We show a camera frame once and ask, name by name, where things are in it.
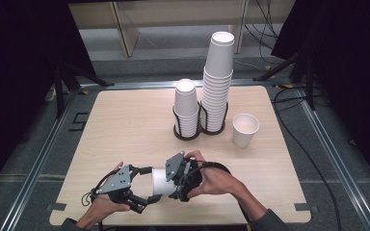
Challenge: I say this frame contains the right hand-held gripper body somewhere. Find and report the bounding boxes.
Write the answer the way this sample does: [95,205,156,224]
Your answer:
[165,151,203,202]

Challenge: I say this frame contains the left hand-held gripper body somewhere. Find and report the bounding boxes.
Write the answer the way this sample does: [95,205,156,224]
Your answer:
[94,164,149,215]

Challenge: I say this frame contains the white paper cup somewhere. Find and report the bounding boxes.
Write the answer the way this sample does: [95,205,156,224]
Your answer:
[151,167,177,197]
[231,113,260,148]

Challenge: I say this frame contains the black wire double cup holder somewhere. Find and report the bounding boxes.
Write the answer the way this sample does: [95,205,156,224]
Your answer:
[172,100,229,141]

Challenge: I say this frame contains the short stack of white cups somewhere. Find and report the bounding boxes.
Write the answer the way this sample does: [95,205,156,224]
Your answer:
[172,78,200,139]

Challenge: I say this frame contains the tall stack of white cups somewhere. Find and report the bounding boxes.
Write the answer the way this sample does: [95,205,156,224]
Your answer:
[199,31,235,133]

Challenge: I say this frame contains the person's right hand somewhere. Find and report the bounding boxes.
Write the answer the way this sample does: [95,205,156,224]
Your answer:
[184,149,249,200]

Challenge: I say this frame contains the person's left hand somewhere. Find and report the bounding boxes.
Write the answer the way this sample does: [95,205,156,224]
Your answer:
[83,161,132,225]

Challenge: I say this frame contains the black metal stand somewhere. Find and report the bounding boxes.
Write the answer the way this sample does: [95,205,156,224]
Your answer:
[252,47,317,112]
[53,61,116,119]

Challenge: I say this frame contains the light wooden shelf unit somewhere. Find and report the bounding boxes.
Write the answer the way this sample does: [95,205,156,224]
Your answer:
[68,0,250,59]

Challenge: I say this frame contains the black curtain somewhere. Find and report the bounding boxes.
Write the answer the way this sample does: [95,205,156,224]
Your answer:
[0,0,97,200]
[271,0,370,184]

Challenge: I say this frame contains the black cord on left gripper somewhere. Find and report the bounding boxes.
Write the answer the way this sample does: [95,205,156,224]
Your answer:
[81,167,123,207]

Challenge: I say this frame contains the black cord on gripper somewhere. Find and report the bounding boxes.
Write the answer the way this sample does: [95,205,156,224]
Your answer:
[186,161,232,181]
[81,167,123,207]

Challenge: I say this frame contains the black cord on right gripper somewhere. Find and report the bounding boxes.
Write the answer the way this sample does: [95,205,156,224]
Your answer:
[186,161,232,181]

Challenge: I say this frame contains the metal floor rail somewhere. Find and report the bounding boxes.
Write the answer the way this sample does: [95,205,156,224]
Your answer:
[0,90,80,231]
[80,78,278,91]
[297,86,370,231]

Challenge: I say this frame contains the long black floor cable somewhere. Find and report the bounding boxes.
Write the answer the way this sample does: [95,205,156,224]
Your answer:
[272,86,343,231]

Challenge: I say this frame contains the bundle of black cables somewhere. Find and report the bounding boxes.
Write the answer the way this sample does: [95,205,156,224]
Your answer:
[244,0,281,66]

